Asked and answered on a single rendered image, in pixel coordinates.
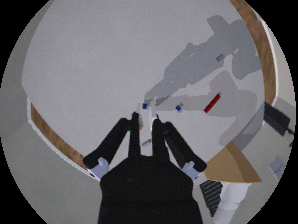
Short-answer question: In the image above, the dark red rod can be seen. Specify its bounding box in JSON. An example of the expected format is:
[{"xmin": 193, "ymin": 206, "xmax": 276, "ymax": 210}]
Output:
[{"xmin": 204, "ymin": 94, "xmax": 221, "ymax": 113}]

